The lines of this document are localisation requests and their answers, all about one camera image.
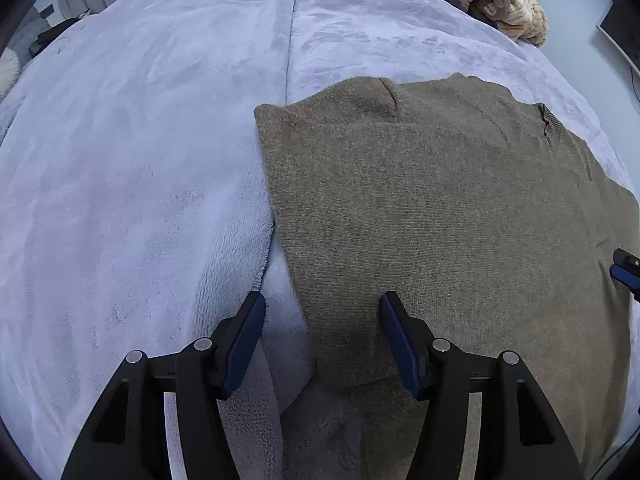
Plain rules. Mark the light blue fleece blanket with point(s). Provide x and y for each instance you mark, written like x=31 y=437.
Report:
x=130 y=170

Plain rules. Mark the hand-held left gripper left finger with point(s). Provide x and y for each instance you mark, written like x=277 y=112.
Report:
x=246 y=340

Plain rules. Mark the round white cushion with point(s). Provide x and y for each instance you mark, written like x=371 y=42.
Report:
x=7 y=75

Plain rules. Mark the olive brown knit sweater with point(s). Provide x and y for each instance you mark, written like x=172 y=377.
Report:
x=425 y=220

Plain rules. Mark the grey sofa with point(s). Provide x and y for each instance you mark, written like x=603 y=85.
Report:
x=25 y=35

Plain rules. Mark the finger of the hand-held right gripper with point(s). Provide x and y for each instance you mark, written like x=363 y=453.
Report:
x=626 y=275

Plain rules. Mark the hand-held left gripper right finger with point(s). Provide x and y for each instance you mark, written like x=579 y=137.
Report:
x=400 y=345

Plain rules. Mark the black bag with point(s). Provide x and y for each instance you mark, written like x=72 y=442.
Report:
x=55 y=32

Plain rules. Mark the dark flat monitor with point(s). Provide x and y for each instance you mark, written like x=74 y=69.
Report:
x=622 y=35

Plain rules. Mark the beige striped cloth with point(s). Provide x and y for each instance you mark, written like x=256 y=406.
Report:
x=520 y=10

